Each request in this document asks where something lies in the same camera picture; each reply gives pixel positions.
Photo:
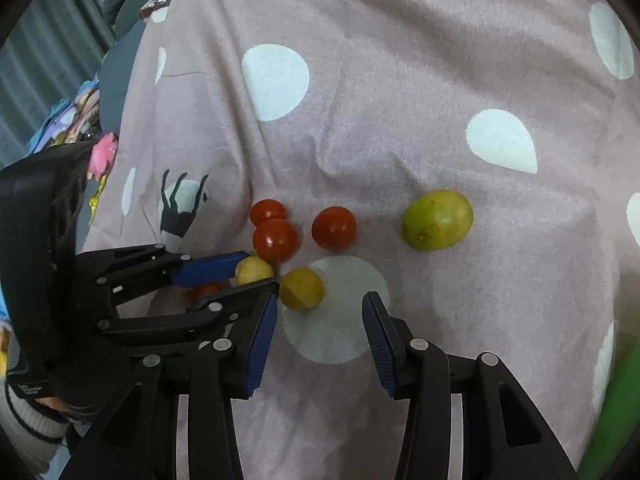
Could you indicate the pink toy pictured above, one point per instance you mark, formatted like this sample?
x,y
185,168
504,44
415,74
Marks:
x,y
104,154

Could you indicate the pink polka dot blanket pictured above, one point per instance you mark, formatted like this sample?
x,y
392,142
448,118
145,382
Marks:
x,y
400,110

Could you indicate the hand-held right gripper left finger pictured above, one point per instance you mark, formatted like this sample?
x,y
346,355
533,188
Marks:
x,y
260,345

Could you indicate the yellow wrapper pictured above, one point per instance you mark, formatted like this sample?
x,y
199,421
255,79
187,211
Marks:
x,y
96,200

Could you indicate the grey bed sheet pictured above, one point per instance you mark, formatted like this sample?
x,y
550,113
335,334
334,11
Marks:
x,y
112,85

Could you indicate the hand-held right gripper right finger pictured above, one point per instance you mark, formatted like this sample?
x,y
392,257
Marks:
x,y
377,345

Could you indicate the small yellow citrus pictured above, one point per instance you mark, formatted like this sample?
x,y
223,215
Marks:
x,y
301,288
253,270

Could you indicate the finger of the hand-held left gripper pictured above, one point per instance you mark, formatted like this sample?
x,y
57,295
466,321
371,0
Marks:
x,y
210,268
235,298

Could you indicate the green object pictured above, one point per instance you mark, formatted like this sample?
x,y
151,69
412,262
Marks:
x,y
617,410

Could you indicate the red cherry tomato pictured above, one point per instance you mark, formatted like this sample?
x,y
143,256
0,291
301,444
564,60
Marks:
x,y
275,241
334,228
266,210

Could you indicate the small orange cherry tomato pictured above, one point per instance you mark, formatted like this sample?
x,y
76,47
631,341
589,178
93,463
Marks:
x,y
205,290

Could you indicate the person's left forearm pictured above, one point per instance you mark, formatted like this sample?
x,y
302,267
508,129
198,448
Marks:
x,y
30,425

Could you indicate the colourful printed cloth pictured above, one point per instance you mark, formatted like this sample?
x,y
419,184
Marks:
x,y
65,120

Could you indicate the green lemon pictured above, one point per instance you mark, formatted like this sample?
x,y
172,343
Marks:
x,y
437,220

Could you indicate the grey curtain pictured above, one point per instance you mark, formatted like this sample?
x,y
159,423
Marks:
x,y
45,50

